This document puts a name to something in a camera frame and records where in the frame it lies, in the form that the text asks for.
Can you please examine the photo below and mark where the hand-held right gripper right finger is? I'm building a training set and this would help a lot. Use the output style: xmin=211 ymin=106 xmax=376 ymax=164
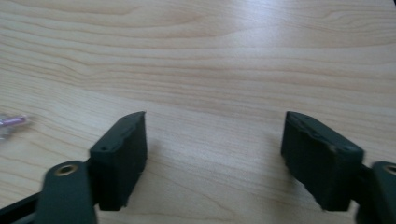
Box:
xmin=280 ymin=110 xmax=365 ymax=213

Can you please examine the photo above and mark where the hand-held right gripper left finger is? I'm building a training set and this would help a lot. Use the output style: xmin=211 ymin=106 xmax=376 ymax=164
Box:
xmin=88 ymin=110 xmax=149 ymax=212

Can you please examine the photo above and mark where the clear pen with purple core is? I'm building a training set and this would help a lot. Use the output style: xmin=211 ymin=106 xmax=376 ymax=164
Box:
xmin=0 ymin=113 xmax=30 ymax=140

